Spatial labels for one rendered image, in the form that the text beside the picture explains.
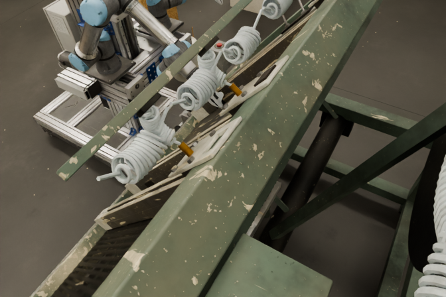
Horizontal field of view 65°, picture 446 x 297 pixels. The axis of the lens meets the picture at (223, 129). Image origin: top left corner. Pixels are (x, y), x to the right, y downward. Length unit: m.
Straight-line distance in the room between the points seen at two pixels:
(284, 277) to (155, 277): 0.19
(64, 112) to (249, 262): 2.93
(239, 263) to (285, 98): 0.32
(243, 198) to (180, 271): 0.15
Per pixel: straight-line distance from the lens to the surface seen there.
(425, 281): 0.36
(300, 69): 0.75
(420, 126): 0.96
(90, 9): 1.70
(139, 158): 0.65
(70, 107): 3.39
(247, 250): 0.57
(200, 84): 0.74
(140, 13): 1.77
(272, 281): 0.56
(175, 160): 1.19
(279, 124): 0.66
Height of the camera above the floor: 2.33
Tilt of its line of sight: 48 degrees down
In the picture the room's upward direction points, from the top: 5 degrees counter-clockwise
